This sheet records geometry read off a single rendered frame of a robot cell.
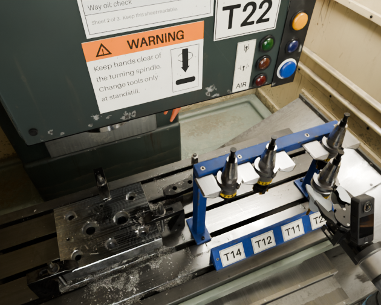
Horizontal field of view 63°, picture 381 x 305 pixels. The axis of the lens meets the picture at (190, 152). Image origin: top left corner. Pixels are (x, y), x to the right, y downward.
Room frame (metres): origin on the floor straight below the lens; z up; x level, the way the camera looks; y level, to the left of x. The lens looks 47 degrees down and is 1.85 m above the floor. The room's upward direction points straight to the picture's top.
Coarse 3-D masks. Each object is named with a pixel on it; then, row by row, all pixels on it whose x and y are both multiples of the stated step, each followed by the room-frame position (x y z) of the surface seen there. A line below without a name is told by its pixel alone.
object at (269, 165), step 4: (268, 144) 0.55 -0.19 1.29; (268, 148) 0.53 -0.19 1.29; (264, 152) 0.53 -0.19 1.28; (268, 152) 0.53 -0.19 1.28; (272, 152) 0.52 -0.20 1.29; (264, 156) 0.53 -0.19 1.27; (268, 156) 0.52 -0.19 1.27; (272, 156) 0.52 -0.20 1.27; (260, 160) 0.54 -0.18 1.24; (264, 160) 0.52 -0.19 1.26; (268, 160) 0.52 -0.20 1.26; (272, 160) 0.52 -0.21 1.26; (260, 164) 0.53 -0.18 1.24; (264, 164) 0.52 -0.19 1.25; (268, 164) 0.52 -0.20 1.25; (272, 164) 0.52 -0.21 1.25; (264, 168) 0.52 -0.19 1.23; (268, 168) 0.52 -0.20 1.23; (272, 168) 0.52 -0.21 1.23
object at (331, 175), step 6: (330, 162) 0.49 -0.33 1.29; (324, 168) 0.49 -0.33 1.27; (330, 168) 0.48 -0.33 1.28; (336, 168) 0.47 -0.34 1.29; (318, 174) 0.50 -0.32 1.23; (324, 174) 0.48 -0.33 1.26; (330, 174) 0.47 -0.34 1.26; (336, 174) 0.47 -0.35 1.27; (318, 180) 0.48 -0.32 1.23; (324, 180) 0.47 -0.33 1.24; (330, 180) 0.47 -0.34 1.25
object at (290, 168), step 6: (282, 150) 0.60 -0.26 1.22; (276, 156) 0.58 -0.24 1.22; (282, 156) 0.58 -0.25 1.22; (288, 156) 0.58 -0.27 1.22; (282, 162) 0.55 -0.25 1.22; (288, 162) 0.55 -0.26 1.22; (294, 162) 0.55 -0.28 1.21; (282, 168) 0.53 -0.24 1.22; (288, 168) 0.53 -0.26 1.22; (294, 168) 0.54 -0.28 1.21
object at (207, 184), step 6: (210, 174) 0.51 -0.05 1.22; (198, 180) 0.49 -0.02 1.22; (204, 180) 0.49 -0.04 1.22; (210, 180) 0.49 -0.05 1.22; (216, 180) 0.49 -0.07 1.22; (198, 186) 0.47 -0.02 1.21; (204, 186) 0.47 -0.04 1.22; (210, 186) 0.47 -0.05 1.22; (216, 186) 0.47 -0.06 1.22; (204, 192) 0.45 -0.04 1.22; (210, 192) 0.45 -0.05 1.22; (216, 192) 0.45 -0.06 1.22
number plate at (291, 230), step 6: (294, 222) 0.52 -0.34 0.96; (300, 222) 0.53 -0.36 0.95; (282, 228) 0.50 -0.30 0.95; (288, 228) 0.51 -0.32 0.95; (294, 228) 0.51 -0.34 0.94; (300, 228) 0.51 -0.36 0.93; (282, 234) 0.49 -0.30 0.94; (288, 234) 0.49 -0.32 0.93; (294, 234) 0.50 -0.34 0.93; (300, 234) 0.50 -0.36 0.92
